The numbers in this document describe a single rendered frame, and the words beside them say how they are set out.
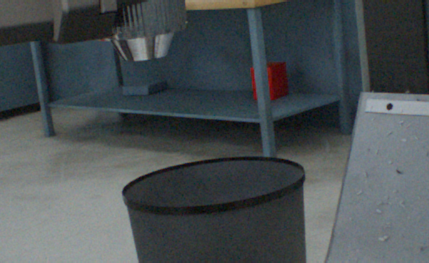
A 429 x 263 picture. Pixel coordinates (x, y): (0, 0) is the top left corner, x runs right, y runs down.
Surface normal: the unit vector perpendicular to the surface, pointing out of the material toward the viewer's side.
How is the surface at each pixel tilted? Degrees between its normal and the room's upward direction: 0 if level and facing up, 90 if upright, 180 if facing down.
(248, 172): 86
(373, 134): 64
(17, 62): 90
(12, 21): 90
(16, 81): 90
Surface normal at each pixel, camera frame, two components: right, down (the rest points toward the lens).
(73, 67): -0.72, 0.22
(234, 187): -0.26, 0.16
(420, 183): -0.71, -0.22
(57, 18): -0.90, 0.18
